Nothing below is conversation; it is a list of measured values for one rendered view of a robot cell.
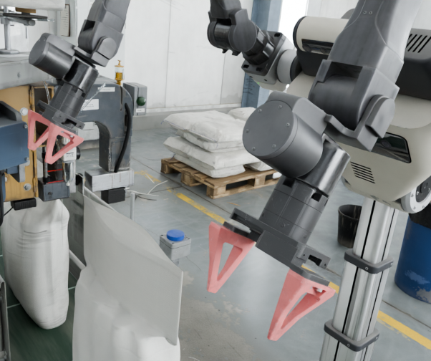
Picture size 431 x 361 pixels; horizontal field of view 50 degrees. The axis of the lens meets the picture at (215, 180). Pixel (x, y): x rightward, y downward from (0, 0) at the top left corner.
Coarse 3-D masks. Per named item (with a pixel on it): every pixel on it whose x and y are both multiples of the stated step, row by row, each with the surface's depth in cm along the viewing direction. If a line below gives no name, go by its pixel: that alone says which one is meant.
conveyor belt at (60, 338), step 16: (0, 240) 232; (0, 256) 218; (0, 272) 206; (16, 304) 185; (16, 320) 176; (32, 320) 177; (16, 336) 168; (32, 336) 169; (48, 336) 170; (64, 336) 171; (16, 352) 161; (32, 352) 161; (48, 352) 162; (64, 352) 163
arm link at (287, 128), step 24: (288, 96) 42; (384, 96) 46; (264, 120) 43; (288, 120) 41; (312, 120) 44; (336, 120) 45; (360, 120) 46; (384, 120) 46; (264, 144) 42; (288, 144) 41; (312, 144) 43; (360, 144) 47; (288, 168) 44; (312, 168) 45
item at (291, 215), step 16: (272, 192) 50; (288, 192) 47; (304, 192) 47; (272, 208) 48; (288, 208) 47; (304, 208) 47; (320, 208) 48; (256, 224) 48; (272, 224) 47; (288, 224) 47; (304, 224) 47; (288, 240) 45; (304, 240) 48; (304, 256) 44; (320, 256) 46
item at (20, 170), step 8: (0, 104) 107; (0, 112) 107; (8, 112) 103; (16, 112) 100; (16, 120) 99; (8, 168) 102; (16, 168) 103; (24, 168) 104; (16, 176) 105; (24, 176) 104
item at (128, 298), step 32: (96, 224) 127; (128, 224) 123; (96, 256) 130; (128, 256) 112; (160, 256) 110; (96, 288) 127; (128, 288) 115; (160, 288) 107; (96, 320) 120; (128, 320) 115; (160, 320) 110; (96, 352) 122; (128, 352) 112; (160, 352) 113
